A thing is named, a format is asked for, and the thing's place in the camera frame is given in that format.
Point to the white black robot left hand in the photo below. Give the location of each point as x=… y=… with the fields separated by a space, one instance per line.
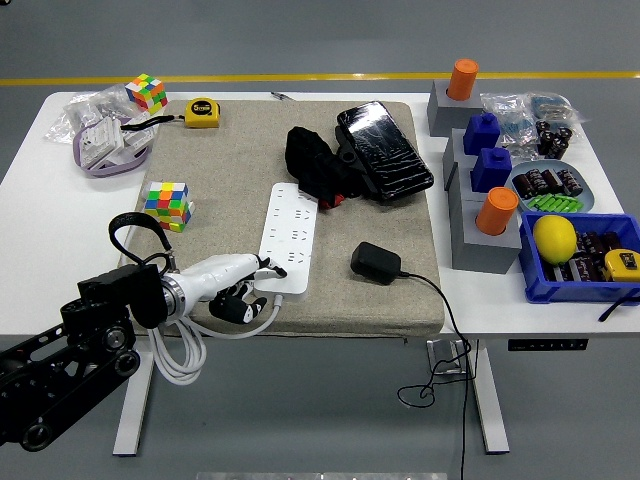
x=210 y=275

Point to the black power adapter plug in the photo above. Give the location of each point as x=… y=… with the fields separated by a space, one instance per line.
x=375 y=262

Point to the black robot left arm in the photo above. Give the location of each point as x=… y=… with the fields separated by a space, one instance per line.
x=75 y=350

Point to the large colourful puzzle cube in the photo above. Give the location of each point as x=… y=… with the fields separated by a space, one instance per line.
x=167 y=205

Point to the white power strip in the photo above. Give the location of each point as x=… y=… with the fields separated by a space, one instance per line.
x=290 y=240

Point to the red small object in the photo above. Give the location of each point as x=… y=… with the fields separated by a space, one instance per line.
x=330 y=201

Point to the grey-brown fabric mat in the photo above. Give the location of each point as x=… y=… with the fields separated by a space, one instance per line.
x=350 y=310

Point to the purple tray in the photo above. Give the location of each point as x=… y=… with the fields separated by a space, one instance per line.
x=107 y=172

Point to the white table leg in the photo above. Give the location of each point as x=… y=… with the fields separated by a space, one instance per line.
x=487 y=400
x=135 y=400

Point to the black crumpled cloth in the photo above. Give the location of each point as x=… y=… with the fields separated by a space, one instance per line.
x=310 y=150

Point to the yellow tape measure, round label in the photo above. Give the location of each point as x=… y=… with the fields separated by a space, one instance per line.
x=202 y=112

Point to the white plastic parts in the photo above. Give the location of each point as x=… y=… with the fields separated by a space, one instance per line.
x=102 y=137

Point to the black phone holder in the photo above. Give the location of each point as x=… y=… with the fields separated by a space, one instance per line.
x=345 y=150

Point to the small metal pen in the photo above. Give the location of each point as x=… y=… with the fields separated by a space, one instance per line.
x=279 y=95

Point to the small colourful puzzle cube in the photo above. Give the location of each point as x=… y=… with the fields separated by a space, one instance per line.
x=145 y=92

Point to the clear plastic bags of parts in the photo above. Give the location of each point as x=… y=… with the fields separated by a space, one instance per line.
x=85 y=107

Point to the black cracked smartphone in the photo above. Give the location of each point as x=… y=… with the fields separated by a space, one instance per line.
x=385 y=150

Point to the large grey block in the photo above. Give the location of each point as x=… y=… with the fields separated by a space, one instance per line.
x=480 y=255

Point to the orange cylinder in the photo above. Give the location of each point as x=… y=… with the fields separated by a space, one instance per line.
x=462 y=80
x=495 y=210

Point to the blue block with knob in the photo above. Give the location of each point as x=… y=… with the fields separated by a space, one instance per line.
x=490 y=170
x=480 y=135

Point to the black capacitor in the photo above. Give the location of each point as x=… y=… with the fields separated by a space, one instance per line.
x=552 y=180
x=537 y=180
x=524 y=185
x=571 y=182

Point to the clear bag of small parts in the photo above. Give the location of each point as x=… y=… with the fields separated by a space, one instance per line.
x=507 y=115

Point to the black table control panel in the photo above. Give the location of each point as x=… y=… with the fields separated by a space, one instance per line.
x=547 y=345

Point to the yellow lemon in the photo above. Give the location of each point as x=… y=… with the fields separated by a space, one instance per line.
x=555 y=240

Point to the blue plastic bin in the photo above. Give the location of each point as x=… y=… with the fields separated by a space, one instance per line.
x=560 y=292

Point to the green batteries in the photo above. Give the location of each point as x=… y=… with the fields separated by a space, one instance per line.
x=555 y=203

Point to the black capacitors pile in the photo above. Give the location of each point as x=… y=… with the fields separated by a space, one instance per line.
x=555 y=140

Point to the dark capacitors in bin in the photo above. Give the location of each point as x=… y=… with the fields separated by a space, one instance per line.
x=585 y=267

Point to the clear bag with blue parts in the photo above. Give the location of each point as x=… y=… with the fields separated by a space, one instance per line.
x=552 y=105

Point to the light blue plate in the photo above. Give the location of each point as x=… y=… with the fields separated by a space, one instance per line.
x=587 y=200

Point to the silver metal bracket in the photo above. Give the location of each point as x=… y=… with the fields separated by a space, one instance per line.
x=452 y=367

